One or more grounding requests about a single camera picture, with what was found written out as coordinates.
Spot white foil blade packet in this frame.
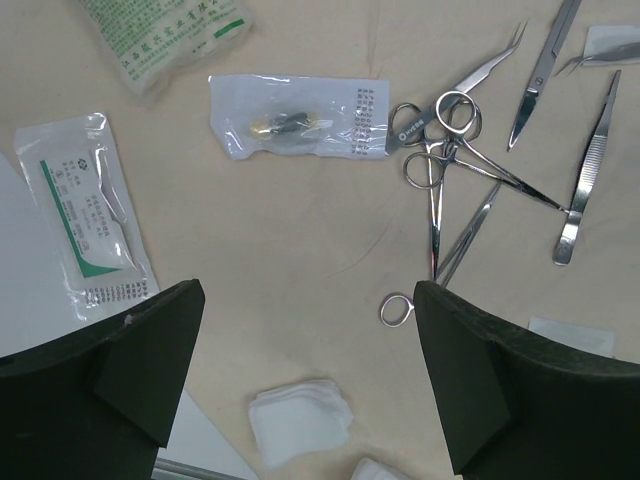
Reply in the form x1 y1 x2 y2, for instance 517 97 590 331
528 317 615 358

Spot green suture packet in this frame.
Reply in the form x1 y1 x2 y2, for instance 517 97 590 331
14 112 159 322

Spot fine curved forceps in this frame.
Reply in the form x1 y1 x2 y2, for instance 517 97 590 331
556 42 640 76

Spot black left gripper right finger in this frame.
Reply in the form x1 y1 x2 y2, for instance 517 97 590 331
413 281 639 479

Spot green printed gauze bag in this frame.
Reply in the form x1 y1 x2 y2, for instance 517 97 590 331
77 0 255 98

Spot straight surgical scissors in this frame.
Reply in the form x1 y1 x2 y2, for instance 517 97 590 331
507 0 582 151

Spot hemostat clamp crossing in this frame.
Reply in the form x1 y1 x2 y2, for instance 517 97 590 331
388 102 457 281

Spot beige cloth drape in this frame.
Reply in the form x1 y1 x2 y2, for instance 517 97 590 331
1 1 614 479

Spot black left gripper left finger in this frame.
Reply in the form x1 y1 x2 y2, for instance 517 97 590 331
1 279 205 479

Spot clear packet black part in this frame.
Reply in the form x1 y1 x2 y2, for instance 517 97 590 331
208 74 390 161

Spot white packet under forceps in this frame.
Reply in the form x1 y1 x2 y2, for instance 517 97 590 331
584 25 639 66

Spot angled steel tweezers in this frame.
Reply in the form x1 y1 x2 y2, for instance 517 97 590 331
383 17 531 157

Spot white gauze pad left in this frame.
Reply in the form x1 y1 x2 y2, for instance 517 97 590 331
351 457 414 480

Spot serrated steel tweezers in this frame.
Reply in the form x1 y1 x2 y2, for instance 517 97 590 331
552 70 622 266

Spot white gauze pad stack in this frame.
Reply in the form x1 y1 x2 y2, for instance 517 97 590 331
248 380 354 470

